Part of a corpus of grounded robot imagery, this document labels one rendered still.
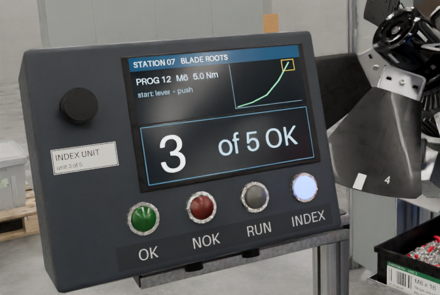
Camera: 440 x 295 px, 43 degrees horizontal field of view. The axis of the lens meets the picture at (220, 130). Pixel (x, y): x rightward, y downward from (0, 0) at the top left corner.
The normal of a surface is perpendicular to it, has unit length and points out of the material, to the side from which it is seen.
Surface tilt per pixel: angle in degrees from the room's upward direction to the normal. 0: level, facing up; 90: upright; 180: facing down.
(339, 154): 52
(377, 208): 90
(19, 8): 90
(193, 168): 75
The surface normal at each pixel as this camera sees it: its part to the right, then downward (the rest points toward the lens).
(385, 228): -0.92, 0.13
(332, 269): 0.40, 0.17
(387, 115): -0.14, -0.45
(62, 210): 0.37, -0.09
